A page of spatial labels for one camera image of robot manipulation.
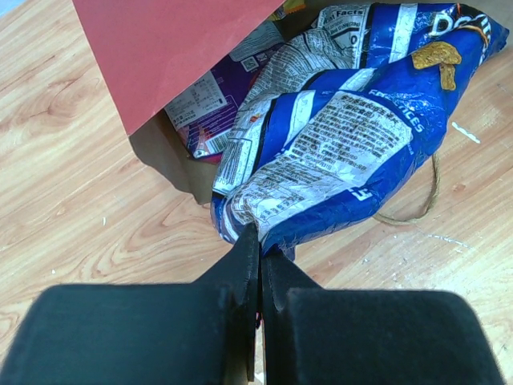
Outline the purple snack packet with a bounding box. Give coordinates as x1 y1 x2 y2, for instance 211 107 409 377
164 21 285 163

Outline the red brown paper bag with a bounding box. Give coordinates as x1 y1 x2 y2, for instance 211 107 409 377
74 1 281 205

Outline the yellow snack packet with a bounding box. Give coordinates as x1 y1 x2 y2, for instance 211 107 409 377
268 0 306 22

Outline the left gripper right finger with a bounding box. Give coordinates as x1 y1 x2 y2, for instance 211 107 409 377
261 251 503 384

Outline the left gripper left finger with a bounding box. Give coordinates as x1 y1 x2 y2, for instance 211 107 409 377
1 225 259 384

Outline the blue Doritos chip bag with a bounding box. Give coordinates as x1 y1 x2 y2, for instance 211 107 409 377
211 3 509 249

